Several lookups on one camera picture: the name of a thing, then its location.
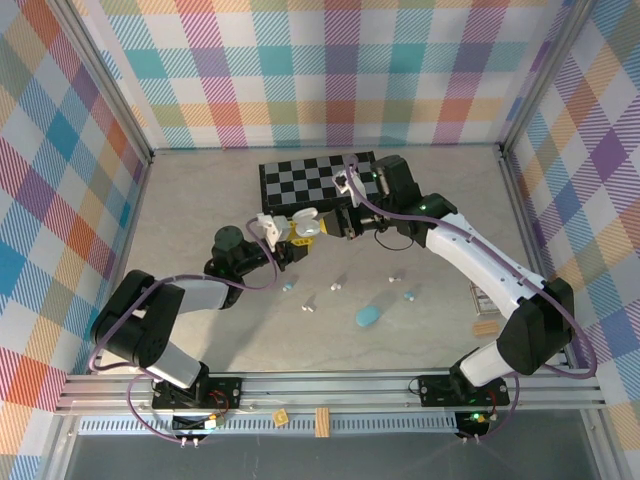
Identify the white earbud charging case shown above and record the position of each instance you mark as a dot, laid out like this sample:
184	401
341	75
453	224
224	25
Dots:
306	229

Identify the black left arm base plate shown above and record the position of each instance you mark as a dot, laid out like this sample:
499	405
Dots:
225	392

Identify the aluminium frame post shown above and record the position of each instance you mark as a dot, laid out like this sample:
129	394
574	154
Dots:
103	75
542	75

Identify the aluminium table side rail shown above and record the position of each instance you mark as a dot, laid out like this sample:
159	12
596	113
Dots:
131	225
527	225

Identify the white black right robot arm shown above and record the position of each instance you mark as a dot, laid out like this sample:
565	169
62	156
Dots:
475	255

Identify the playing card box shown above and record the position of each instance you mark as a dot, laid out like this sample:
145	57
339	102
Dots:
482	305

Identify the black controller circuit board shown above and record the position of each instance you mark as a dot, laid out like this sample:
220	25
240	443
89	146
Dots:
472	425
190	424

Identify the black folding chessboard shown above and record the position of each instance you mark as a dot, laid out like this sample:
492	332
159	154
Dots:
300	182

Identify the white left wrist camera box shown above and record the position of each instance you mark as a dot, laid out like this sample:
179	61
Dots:
267	227

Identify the wooden letter cube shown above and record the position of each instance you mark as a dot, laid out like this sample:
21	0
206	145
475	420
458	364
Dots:
280	418

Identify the blue earbud charging case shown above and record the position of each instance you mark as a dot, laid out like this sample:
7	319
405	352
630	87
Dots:
367	316

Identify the long aluminium base rail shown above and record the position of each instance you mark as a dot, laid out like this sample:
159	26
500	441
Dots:
325	387

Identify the striped wooden block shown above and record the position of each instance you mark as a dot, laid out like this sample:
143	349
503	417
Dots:
486	329
322	422

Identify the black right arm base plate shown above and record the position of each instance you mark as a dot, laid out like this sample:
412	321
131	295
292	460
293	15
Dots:
435	390

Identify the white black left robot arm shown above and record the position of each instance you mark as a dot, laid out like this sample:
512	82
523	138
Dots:
200	295

